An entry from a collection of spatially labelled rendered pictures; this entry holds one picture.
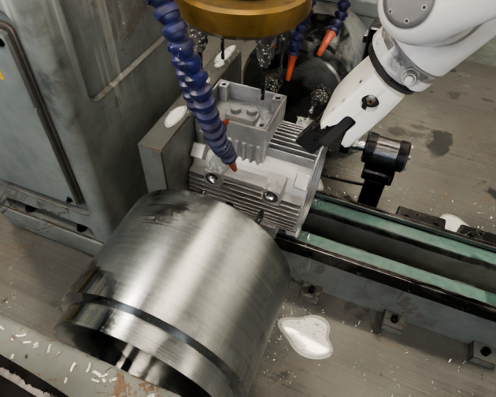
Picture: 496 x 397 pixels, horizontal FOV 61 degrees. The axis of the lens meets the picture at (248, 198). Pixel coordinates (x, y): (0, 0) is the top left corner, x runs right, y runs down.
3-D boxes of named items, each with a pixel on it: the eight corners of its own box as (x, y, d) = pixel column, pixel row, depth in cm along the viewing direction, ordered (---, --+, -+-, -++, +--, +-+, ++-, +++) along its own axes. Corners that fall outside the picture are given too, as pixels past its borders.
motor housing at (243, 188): (191, 221, 80) (182, 146, 66) (231, 158, 92) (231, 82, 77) (291, 256, 75) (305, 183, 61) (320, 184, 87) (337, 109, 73)
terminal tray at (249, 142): (195, 147, 71) (193, 113, 66) (221, 112, 78) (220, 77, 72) (262, 167, 68) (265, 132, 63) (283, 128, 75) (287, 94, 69)
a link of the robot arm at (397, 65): (442, 94, 43) (418, 110, 45) (448, 52, 48) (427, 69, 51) (381, 39, 41) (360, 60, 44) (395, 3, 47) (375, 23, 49)
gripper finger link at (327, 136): (331, 150, 50) (321, 145, 55) (374, 98, 49) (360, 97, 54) (323, 144, 50) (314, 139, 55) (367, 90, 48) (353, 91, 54)
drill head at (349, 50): (226, 147, 95) (224, 43, 76) (284, 58, 120) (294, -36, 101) (334, 179, 89) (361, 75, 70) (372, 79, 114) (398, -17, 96)
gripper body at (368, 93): (421, 105, 44) (349, 158, 53) (431, 58, 50) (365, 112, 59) (368, 59, 43) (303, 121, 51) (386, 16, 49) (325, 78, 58)
